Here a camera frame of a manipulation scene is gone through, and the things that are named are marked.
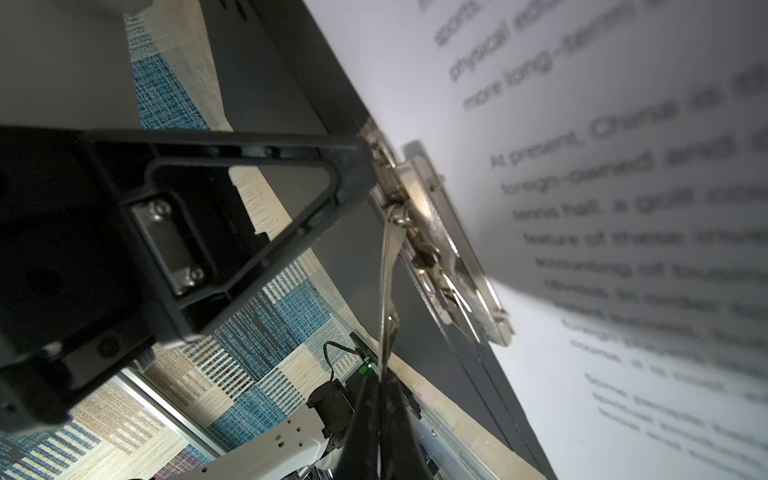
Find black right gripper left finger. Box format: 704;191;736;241
335;371;380;480

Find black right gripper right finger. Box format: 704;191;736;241
380;370;432;480

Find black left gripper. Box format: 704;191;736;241
1;125;377;432

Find red and black ring binder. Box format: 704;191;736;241
201;1;555;479

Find white text paper back sheet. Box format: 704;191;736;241
307;1;767;479

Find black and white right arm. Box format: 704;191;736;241
179;342;437;479

